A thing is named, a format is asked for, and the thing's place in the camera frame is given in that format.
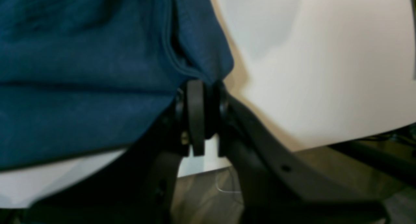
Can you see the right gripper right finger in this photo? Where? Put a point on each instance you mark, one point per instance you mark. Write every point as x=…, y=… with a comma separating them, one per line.
x=277, y=187

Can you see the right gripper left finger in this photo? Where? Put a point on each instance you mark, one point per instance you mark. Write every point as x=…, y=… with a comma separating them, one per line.
x=137, y=187

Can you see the dark blue T-shirt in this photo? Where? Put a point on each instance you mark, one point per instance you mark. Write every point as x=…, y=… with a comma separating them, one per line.
x=86, y=76

